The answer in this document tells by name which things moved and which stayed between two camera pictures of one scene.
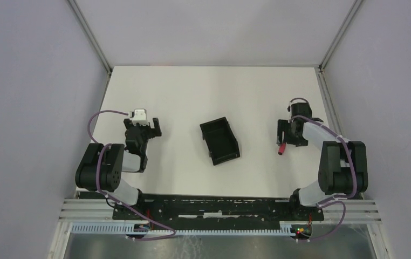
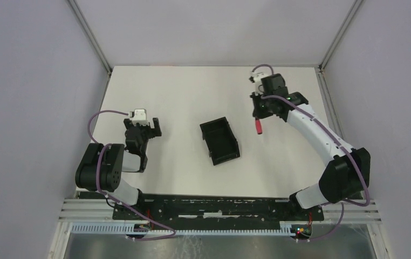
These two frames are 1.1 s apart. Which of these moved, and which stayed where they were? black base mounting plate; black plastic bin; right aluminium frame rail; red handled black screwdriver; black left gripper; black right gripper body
Moved: black right gripper body; red handled black screwdriver
Stayed: right aluminium frame rail; black plastic bin; black left gripper; black base mounting plate
